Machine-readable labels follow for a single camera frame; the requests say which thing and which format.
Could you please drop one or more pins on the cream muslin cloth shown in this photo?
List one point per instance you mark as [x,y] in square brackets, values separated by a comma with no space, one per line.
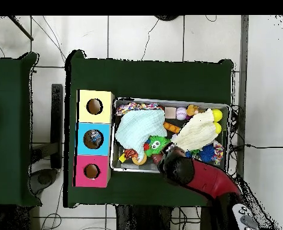
[196,134]

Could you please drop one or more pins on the crushed clear bottle blue label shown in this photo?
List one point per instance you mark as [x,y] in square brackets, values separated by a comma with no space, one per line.
[94,138]

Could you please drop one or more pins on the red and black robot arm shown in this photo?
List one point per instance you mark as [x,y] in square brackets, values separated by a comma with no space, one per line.
[211,179]

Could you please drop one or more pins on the wooden box with three holes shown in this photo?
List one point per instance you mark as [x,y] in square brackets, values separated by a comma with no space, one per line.
[84,115]

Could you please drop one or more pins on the green spiky toy with eyes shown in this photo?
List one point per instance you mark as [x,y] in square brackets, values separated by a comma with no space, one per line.
[156,145]

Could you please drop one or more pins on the orange toy building brick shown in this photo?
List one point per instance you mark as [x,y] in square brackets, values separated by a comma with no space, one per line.
[171,127]

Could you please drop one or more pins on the blue spiky ball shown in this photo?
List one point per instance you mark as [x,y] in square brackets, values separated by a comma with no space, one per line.
[207,152]

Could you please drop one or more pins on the white baseball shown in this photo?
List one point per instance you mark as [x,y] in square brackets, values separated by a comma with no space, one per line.
[181,113]

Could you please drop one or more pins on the plain wooden block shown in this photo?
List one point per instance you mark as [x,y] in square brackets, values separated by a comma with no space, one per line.
[170,112]

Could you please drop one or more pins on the brown plush animal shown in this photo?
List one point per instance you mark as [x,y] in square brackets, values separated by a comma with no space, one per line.
[191,110]

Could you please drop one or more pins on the mint green muslin cloth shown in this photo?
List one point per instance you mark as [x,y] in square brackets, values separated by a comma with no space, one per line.
[139,127]

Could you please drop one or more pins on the yellow ball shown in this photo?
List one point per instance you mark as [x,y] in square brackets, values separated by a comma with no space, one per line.
[218,128]
[217,115]

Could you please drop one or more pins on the dark green table cloth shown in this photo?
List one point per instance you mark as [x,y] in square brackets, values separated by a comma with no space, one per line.
[151,79]
[9,107]

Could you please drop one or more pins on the black upright panel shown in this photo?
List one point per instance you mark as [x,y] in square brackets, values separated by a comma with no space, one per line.
[56,107]

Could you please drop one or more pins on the black round object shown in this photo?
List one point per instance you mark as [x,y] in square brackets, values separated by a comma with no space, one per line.
[166,17]

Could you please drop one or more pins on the dark grey floor base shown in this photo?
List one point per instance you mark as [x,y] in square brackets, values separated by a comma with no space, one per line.
[44,178]

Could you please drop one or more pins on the black tripod leg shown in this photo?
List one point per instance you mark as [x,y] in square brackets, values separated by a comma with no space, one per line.
[21,28]

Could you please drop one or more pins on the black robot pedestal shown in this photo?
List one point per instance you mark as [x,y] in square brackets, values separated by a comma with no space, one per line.
[144,220]

